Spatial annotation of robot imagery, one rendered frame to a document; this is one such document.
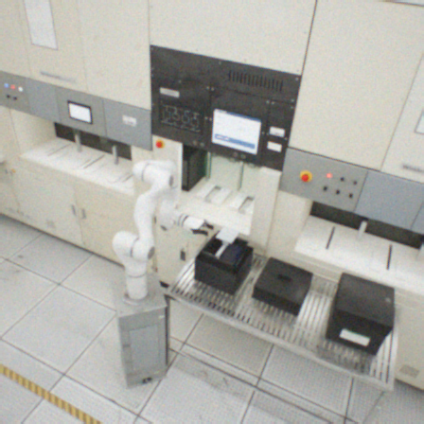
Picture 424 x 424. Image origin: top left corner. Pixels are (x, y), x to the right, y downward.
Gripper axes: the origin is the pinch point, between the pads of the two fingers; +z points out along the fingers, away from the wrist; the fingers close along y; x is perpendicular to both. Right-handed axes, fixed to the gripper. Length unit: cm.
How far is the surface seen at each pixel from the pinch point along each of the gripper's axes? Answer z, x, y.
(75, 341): -78, -107, 47
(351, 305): 88, -5, 9
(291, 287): 55, -20, -1
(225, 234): 11.6, 2.6, 1.0
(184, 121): -35, 49, -28
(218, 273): 14.9, -17.0, 13.6
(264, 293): 42.9, -22.8, 8.4
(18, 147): -192, -14, -26
